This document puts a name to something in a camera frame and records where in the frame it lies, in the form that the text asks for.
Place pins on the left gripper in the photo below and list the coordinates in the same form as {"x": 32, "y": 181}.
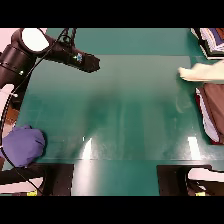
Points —
{"x": 78, "y": 60}

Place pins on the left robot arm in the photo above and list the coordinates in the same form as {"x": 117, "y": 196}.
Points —
{"x": 16, "y": 60}

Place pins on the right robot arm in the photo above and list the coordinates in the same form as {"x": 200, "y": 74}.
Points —
{"x": 173, "y": 180}

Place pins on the purple garment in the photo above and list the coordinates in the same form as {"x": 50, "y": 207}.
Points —
{"x": 21, "y": 145}

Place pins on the cream garment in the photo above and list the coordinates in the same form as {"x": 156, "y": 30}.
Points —
{"x": 201, "y": 72}

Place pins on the red garment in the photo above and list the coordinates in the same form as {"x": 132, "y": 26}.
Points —
{"x": 200, "y": 107}

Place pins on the heap of clothes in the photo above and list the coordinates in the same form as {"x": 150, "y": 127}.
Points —
{"x": 211, "y": 41}

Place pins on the brown garment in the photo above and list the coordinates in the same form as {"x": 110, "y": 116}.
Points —
{"x": 215, "y": 106}

